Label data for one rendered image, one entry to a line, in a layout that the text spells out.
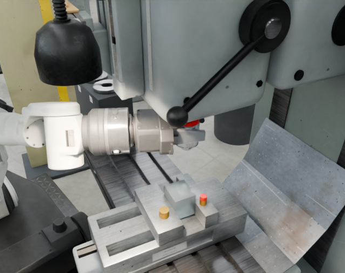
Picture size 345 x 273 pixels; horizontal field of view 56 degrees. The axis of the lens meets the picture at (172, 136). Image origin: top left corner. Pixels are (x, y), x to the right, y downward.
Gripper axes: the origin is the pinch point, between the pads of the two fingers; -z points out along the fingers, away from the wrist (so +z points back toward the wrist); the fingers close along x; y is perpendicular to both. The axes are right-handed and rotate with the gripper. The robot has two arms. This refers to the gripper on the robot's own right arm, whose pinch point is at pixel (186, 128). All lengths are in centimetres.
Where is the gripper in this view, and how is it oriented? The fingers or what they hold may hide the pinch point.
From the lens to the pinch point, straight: 62.4
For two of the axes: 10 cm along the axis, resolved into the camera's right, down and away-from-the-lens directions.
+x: -1.0, -5.5, 8.3
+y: -0.1, 8.3, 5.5
